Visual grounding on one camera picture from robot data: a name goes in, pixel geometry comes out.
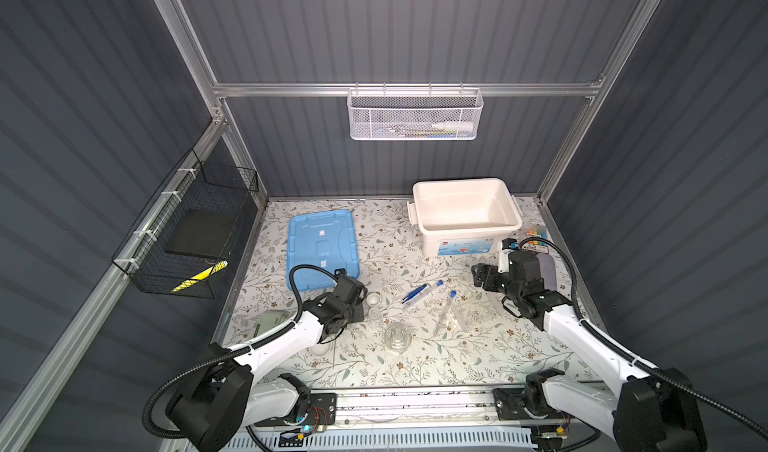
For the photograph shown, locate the clear test tube rack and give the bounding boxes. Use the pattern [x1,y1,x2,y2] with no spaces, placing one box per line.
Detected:
[452,301,496,333]

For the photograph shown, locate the blue plastic tweezers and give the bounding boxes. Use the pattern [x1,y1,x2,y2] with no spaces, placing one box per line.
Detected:
[401,283,430,304]

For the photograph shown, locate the white wire mesh basket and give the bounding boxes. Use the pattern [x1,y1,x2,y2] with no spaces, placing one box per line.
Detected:
[346,86,484,141]

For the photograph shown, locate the white plastic storage bin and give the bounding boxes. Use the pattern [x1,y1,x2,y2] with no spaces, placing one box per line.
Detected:
[407,178,523,257]

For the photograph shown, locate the black wire wall basket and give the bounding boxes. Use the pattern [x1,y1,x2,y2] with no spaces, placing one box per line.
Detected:
[112,150,260,299]

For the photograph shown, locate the colourful marker pack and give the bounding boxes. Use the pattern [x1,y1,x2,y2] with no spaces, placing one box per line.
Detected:
[524,224,549,253]

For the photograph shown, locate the grey eyeglass case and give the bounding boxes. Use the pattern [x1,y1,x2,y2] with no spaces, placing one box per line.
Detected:
[536,253,558,291]

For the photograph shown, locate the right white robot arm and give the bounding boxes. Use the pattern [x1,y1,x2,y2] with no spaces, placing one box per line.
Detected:
[471,249,708,451]

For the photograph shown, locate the blue capped test tube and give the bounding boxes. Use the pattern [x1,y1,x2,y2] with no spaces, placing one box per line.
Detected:
[433,290,457,336]
[413,280,444,301]

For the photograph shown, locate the blue plastic bin lid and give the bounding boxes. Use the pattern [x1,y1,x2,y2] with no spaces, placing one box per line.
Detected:
[286,209,360,287]

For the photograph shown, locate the yellow black striped item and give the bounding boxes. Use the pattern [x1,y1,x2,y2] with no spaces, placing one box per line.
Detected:
[172,260,228,293]

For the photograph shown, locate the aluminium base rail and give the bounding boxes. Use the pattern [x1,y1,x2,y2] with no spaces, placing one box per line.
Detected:
[312,384,569,428]

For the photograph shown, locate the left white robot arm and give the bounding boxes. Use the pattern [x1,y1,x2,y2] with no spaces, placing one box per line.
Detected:
[142,269,368,451]

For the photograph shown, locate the black pad in basket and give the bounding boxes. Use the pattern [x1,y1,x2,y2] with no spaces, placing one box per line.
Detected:
[165,209,236,259]

